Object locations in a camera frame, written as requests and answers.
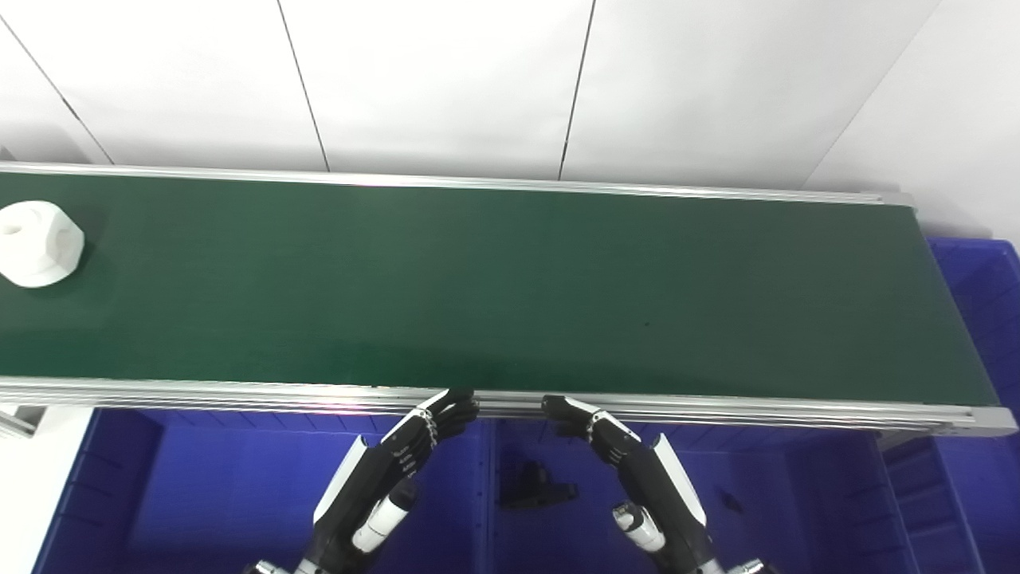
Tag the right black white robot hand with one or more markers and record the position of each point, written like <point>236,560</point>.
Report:
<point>657,486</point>

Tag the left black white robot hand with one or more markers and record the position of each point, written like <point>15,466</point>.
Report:
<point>374,478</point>

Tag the white hexagonal plastic part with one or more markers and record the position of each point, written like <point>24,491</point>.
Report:
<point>36,243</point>

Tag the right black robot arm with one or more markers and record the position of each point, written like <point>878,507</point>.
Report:
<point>745,568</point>

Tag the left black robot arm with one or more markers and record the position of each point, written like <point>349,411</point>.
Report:
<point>279,568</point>

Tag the green conveyor belt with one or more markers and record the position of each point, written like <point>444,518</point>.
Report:
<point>494,287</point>
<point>717,414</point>

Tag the large black part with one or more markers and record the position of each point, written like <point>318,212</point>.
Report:
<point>535,486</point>

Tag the blue plastic bin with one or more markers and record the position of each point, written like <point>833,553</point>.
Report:
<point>797,510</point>
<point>223,494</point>
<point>980,446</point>

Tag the aluminium conveyor leg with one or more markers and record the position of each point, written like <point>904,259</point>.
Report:
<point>17,421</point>

